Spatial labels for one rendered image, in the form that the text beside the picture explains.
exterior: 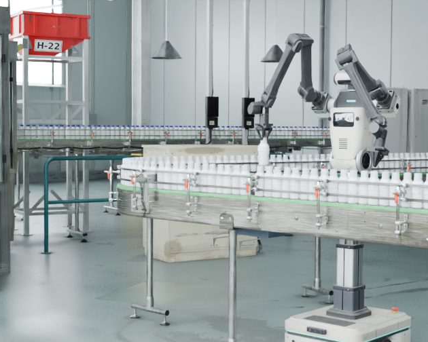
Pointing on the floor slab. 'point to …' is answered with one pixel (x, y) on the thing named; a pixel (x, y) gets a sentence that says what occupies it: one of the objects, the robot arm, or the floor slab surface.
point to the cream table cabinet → (181, 254)
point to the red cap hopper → (40, 54)
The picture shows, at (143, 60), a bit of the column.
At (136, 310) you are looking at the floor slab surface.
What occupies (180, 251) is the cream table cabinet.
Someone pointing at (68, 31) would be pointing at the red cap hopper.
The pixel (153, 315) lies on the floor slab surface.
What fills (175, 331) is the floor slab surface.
